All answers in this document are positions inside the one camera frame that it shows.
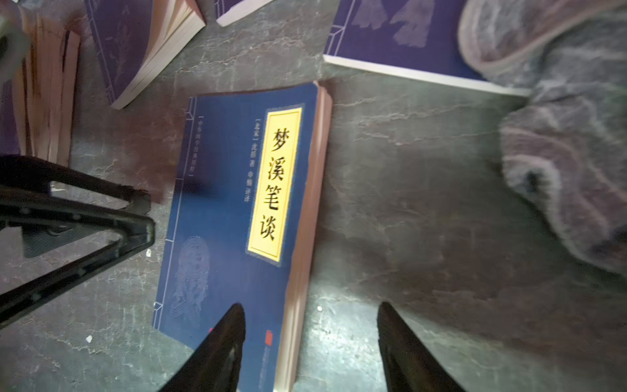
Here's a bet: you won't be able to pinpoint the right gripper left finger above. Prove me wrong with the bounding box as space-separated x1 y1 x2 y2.
160 303 246 392

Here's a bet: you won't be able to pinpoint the blue book Tang poems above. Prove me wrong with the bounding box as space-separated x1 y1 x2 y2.
213 0 272 27

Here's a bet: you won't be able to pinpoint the blue book Mengxi Bitan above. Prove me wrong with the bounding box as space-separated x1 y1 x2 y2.
153 82 333 391

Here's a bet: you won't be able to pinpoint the blue book Yuewei notes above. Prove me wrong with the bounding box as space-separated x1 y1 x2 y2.
323 0 529 96

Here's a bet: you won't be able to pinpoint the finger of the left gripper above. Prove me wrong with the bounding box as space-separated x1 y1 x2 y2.
1 155 155 328

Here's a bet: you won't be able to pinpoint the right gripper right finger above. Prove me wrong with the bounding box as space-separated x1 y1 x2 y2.
377 302 465 392

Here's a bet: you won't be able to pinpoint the grey knitted cloth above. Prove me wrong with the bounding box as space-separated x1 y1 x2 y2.
458 1 626 274

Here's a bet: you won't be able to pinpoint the blue book Hanfeizi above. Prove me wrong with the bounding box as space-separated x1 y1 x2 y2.
1 7 80 167

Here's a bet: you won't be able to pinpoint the blue book Zhuangzi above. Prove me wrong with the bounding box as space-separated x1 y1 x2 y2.
85 0 206 109

